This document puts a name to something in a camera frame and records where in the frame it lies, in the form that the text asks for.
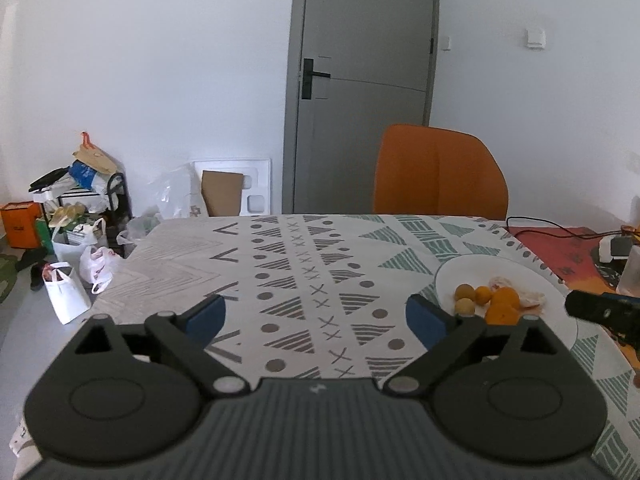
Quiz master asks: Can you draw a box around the small yellow brown fruit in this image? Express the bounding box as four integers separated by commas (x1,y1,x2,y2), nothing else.
454,298,476,316

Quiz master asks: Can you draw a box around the brownish green small fruit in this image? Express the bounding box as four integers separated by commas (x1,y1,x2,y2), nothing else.
454,284,475,301

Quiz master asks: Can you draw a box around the person's right hand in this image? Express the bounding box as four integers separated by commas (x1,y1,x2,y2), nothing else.
632,368,640,389

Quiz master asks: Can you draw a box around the clear plastic cup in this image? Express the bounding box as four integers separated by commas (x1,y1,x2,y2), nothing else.
616,245,640,298

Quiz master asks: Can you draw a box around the small orange kumquat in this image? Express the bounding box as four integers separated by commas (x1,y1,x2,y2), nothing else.
475,286,492,307

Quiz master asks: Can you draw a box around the large orange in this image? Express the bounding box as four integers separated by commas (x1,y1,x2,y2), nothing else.
485,287,520,326

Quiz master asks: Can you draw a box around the white power adapter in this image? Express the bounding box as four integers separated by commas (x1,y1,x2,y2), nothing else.
598,235,634,263

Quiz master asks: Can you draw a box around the white round plate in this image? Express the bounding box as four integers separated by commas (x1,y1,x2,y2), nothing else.
435,255,577,347

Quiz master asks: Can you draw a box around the red orange table mat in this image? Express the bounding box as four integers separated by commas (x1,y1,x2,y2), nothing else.
506,226,616,294

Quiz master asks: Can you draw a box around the peeled orange segment on plate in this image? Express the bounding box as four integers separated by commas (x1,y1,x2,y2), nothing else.
488,276,546,312

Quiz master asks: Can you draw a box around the white red plastic bag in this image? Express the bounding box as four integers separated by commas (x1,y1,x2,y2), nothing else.
79,246,124,295

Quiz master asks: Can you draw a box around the clear plastic bag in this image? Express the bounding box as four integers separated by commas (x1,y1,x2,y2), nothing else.
150,162,207,220

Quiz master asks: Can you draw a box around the brown cardboard piece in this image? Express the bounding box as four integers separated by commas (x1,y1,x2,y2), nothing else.
201,170,244,217

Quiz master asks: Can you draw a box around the white foam packaging board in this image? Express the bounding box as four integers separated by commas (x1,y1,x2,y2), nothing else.
193,158,271,217

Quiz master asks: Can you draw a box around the orange chair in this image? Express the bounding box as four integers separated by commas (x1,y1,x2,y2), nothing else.
373,124,509,220

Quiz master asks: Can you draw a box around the orange box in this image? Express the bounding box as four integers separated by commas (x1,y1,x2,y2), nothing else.
1,202,41,249

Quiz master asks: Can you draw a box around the grey door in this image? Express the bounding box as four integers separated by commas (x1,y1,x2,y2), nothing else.
282,0,438,214

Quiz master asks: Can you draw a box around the black usb cable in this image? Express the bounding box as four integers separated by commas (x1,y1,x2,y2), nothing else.
505,214,626,242

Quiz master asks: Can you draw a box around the brown paper bag orange handle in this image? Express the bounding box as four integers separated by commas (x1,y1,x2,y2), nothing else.
73,131,118,176

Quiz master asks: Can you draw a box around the black door handle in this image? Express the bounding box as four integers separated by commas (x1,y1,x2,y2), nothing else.
300,58,332,101

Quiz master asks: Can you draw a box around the white wall switch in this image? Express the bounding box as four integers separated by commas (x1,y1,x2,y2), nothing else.
525,27,546,50

